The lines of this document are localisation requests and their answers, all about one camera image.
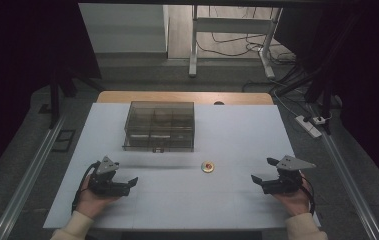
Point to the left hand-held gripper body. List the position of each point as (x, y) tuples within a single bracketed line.
[(105, 181)]

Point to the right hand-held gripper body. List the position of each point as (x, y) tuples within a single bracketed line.
[(285, 178)]

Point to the person's right hand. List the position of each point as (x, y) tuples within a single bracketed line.
[(293, 201)]

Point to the person's left hand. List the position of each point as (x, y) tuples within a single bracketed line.
[(92, 203)]

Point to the white power strip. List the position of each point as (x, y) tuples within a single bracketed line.
[(307, 126)]

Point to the small round yellow red disc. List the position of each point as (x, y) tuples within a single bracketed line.
[(207, 166)]

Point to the transparent brown drawer box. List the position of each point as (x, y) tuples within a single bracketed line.
[(159, 126)]

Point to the black floor plate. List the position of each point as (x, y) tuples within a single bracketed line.
[(63, 140)]

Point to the white table mat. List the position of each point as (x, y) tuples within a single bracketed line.
[(190, 200)]

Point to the white plug adapter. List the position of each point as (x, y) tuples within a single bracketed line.
[(319, 120)]

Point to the wooden table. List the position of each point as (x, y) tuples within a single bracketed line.
[(183, 97)]

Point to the dark curtain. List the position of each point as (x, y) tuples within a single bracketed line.
[(360, 83), (20, 83)]

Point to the white cabinet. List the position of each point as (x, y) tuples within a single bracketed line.
[(123, 28)]

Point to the metal floor rail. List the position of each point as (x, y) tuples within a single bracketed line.
[(27, 181), (352, 186)]

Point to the white desk frame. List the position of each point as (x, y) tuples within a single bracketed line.
[(233, 25)]

